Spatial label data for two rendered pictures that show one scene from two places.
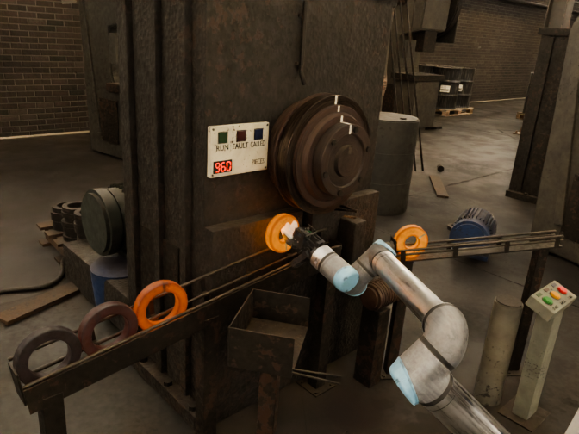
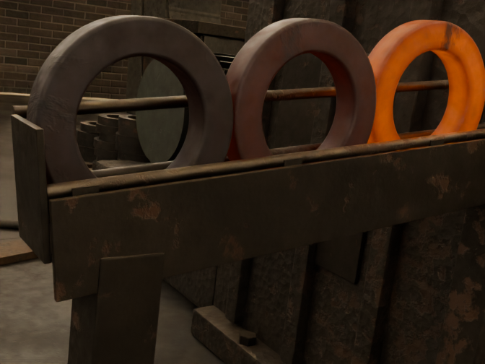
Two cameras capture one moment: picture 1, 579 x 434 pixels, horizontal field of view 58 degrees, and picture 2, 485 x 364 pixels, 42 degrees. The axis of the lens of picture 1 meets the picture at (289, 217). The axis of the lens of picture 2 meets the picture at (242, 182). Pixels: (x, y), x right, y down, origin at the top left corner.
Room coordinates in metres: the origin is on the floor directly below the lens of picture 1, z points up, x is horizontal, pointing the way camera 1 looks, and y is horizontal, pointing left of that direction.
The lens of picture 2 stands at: (0.74, 0.49, 0.71)
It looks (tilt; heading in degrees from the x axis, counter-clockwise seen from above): 12 degrees down; 9
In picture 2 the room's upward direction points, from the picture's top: 7 degrees clockwise
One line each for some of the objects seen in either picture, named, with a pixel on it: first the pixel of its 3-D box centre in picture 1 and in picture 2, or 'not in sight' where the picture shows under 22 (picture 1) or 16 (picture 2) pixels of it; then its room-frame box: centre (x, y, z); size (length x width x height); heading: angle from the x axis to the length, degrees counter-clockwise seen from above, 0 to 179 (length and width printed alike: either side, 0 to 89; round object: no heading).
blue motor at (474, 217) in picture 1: (474, 231); not in sight; (3.88, -1.46, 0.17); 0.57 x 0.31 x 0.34; 154
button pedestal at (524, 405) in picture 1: (538, 356); not in sight; (1.96, -1.12, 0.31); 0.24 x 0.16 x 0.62; 134
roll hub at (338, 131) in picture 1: (343, 160); not in sight; (1.95, -0.19, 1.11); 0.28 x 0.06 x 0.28; 134
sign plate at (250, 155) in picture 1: (239, 149); not in sight; (1.86, 0.20, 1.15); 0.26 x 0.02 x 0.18; 134
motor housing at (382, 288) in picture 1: (377, 329); not in sight; (2.15, -0.45, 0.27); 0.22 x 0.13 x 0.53; 134
